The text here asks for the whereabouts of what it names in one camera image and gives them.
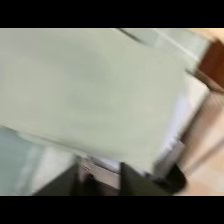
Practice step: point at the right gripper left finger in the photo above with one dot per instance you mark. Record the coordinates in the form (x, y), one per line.
(61, 183)

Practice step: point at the pale green shirt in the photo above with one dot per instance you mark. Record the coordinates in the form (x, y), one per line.
(86, 90)

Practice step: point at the light blue garment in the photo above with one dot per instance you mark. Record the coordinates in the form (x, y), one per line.
(180, 115)

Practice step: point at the silver frame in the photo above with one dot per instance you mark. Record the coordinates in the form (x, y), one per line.
(100, 180)

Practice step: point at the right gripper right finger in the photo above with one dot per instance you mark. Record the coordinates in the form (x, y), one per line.
(140, 181)

